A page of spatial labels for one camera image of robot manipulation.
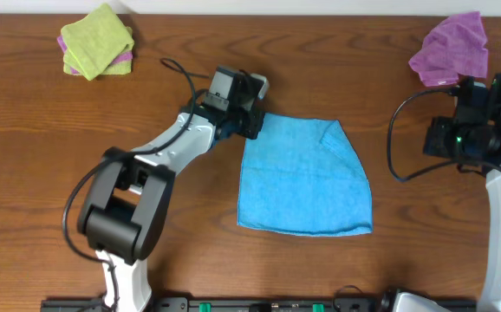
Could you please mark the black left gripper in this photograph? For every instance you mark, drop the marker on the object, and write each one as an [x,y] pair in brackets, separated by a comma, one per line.
[253,123]

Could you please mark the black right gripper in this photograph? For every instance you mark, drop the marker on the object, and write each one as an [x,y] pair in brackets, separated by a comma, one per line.
[434,141]

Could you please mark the blue microfiber cloth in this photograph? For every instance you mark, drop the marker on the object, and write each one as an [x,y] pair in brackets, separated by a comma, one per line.
[302,177]

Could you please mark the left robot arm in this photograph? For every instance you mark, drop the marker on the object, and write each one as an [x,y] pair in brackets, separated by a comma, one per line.
[124,212]

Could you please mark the crumpled pink cloth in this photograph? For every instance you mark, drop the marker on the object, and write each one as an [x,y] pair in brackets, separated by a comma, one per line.
[455,47]

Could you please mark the bottom green folded cloth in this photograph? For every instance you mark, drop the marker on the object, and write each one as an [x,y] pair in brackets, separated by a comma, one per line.
[120,68]

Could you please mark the green folded cloth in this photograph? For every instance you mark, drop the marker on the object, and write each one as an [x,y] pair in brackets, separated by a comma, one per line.
[120,68]
[96,41]

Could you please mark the folded pink cloth in stack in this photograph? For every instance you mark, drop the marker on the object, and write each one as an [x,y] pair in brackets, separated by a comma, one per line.
[121,65]

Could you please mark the top green folded cloth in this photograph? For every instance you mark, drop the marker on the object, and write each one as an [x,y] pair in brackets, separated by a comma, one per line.
[96,41]

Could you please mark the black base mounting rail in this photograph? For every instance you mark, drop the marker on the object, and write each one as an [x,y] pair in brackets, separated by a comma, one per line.
[181,304]

